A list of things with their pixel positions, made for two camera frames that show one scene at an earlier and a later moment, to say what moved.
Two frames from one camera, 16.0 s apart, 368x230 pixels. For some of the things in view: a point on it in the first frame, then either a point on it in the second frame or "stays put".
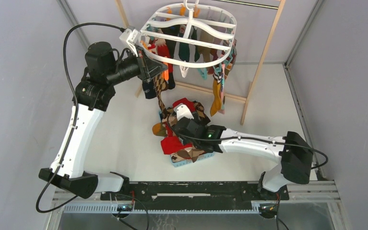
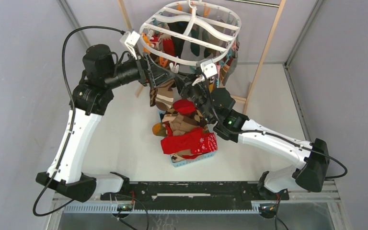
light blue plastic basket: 200,157 stays put
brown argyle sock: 161,84 → 153,96
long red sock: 171,144 stays put
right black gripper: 197,120 → 184,83
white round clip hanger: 188,35 stays put
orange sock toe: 159,130 stays put
